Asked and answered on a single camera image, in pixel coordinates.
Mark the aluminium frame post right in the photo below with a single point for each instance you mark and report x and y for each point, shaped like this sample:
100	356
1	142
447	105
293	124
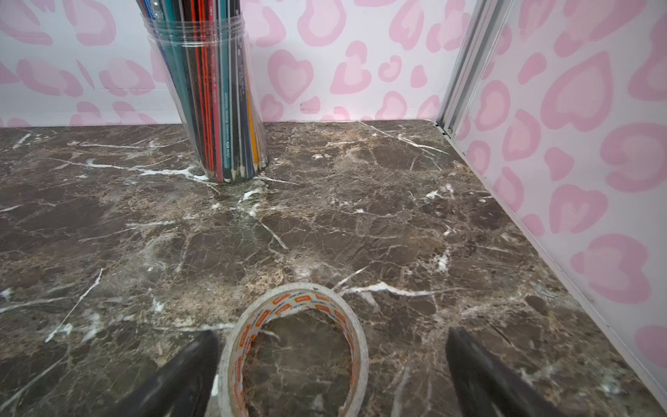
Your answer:
477	49

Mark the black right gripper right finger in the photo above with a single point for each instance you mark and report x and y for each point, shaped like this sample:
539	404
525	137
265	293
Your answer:
485	386

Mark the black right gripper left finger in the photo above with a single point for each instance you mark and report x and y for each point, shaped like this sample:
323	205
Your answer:
182	387

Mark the clear tape roll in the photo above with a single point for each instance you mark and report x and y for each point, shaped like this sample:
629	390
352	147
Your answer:
280	302

